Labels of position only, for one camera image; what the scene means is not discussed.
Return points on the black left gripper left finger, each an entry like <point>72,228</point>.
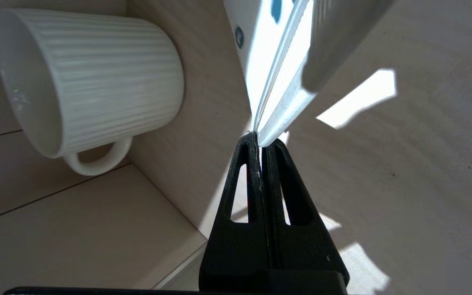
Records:
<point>236,246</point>

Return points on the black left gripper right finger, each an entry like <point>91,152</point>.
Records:
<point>301,250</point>

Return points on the white comb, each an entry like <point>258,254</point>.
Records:
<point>289,110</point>

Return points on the beige wooden shelf cabinet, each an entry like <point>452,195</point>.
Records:
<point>55,229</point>

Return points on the white ribbed mug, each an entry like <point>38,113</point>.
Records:
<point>109,82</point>

